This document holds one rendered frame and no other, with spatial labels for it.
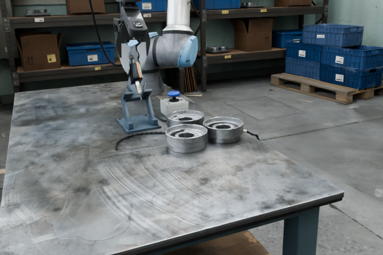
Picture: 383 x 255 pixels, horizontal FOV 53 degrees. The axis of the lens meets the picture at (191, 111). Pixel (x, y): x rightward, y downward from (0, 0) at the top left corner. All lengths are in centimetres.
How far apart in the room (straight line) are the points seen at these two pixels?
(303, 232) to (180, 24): 88
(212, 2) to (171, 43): 349
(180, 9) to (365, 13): 441
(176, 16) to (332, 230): 135
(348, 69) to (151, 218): 408
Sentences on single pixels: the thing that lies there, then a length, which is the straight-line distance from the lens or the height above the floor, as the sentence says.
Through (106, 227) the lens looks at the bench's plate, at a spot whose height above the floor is 80.
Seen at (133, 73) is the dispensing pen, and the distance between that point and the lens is 108.
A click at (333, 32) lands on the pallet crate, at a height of 73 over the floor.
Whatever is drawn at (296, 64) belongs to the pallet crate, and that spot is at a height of 30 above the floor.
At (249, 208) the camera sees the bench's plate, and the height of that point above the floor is 80.
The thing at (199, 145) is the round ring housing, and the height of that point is 82.
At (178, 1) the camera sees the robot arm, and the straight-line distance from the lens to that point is 144.
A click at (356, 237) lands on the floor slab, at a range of 214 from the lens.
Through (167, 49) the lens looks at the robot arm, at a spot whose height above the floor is 98.
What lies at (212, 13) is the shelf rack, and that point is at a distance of 475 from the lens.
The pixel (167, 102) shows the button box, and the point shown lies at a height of 85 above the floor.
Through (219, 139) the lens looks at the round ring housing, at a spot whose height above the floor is 81.
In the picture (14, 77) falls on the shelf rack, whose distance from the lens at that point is 434.
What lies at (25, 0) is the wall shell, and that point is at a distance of 489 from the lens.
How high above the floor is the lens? 116
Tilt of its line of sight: 17 degrees down
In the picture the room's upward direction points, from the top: 1 degrees counter-clockwise
